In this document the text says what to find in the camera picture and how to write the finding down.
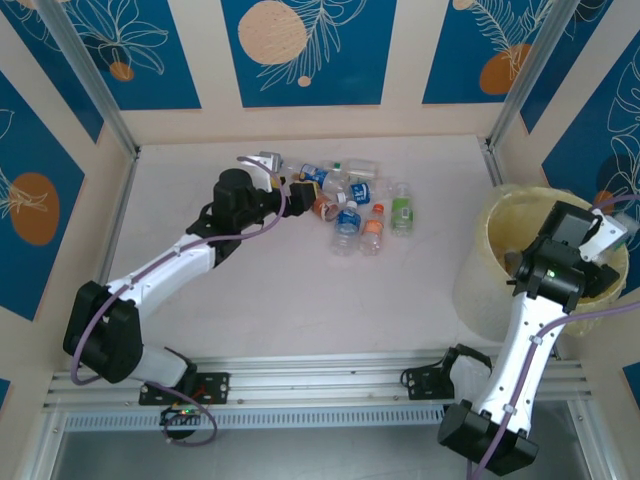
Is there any blue yellow label bottle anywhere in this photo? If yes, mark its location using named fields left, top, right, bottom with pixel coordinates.
left=298, top=163, right=347, bottom=195

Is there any white cap blue label bottle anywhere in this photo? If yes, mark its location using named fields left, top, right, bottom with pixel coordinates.
left=335, top=178, right=396, bottom=207

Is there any blue label water bottle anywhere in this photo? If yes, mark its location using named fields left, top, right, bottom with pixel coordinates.
left=326, top=200, right=362, bottom=259

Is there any orange cap clear bottle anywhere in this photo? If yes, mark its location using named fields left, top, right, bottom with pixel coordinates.
left=357, top=201, right=390, bottom=258

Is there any green label clear bottle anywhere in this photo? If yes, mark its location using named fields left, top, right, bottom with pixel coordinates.
left=388, top=182, right=416, bottom=239

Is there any yellow translucent plastic bin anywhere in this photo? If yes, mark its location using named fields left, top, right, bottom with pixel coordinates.
left=452, top=183, right=631, bottom=346

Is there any clear square plastic bottle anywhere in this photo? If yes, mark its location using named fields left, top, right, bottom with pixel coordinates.
left=347, top=158, right=380, bottom=184

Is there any small controller circuit board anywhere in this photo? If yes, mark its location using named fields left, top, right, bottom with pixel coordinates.
left=158, top=406, right=205, bottom=429

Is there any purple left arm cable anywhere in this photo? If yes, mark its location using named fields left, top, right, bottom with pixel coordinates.
left=69, top=155, right=289, bottom=446

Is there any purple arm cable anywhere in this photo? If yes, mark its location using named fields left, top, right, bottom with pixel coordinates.
left=69, top=155, right=289, bottom=446
left=464, top=193, right=640, bottom=480

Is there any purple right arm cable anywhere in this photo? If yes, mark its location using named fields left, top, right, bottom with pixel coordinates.
left=464, top=193, right=640, bottom=480

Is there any blue floral wall panel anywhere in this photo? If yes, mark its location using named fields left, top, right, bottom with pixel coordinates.
left=422, top=0, right=556, bottom=106
left=59, top=0, right=202, bottom=112
left=221, top=0, right=399, bottom=109
left=0, top=0, right=105, bottom=145
left=0, top=69, right=86, bottom=322
left=519, top=0, right=640, bottom=135
left=541, top=59, right=640, bottom=211

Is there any aluminium frame post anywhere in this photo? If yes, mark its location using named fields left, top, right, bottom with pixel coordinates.
left=35, top=0, right=142, bottom=160
left=487, top=0, right=584, bottom=151

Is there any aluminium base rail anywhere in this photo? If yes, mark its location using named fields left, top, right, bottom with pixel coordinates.
left=42, top=349, right=594, bottom=412

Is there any white slotted cable duct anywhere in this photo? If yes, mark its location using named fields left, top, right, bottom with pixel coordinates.
left=62, top=405, right=447, bottom=432

